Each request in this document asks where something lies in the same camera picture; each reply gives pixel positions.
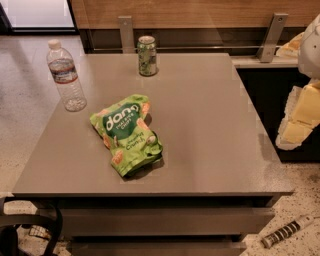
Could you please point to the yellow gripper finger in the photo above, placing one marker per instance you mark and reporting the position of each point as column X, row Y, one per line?
column 302, row 115
column 290, row 49

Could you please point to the green soda can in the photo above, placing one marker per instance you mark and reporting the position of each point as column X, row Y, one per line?
column 147, row 55

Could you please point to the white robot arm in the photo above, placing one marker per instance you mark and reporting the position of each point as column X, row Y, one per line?
column 309, row 51

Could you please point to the white power strip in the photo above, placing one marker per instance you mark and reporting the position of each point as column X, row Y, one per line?
column 287, row 231

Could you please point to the grey drawer unit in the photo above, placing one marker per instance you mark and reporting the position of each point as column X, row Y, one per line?
column 160, row 226

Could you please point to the green rice chips bag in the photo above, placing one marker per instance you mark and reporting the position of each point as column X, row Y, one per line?
column 125, row 133

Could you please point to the clear plastic water bottle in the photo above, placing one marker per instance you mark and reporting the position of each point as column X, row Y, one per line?
column 63, row 70

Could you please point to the black chair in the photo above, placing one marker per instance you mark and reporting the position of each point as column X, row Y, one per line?
column 29, row 227

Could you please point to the right metal bracket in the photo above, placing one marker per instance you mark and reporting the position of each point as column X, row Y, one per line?
column 265, row 54

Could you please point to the metal bracket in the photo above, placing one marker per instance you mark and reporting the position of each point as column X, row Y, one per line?
column 126, row 34
column 265, row 54

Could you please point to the left metal bracket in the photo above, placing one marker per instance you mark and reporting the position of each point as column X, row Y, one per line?
column 126, row 34

